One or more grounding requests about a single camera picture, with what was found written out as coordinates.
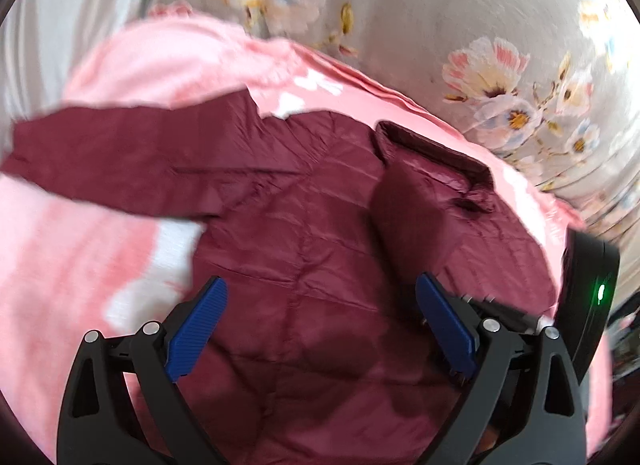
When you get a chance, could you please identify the maroon quilted jacket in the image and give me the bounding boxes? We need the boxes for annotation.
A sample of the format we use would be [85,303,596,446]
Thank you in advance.
[1,90,558,464]

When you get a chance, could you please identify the pink blanket with white bows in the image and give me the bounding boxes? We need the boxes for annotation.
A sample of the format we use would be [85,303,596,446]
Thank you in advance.
[1,6,582,455]

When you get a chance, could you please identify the grey floral bed sheet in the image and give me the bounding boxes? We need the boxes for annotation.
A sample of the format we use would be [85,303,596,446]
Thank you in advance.
[155,0,639,303]

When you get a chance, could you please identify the white curtain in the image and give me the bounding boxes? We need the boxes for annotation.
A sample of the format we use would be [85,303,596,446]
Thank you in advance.
[1,0,146,153]

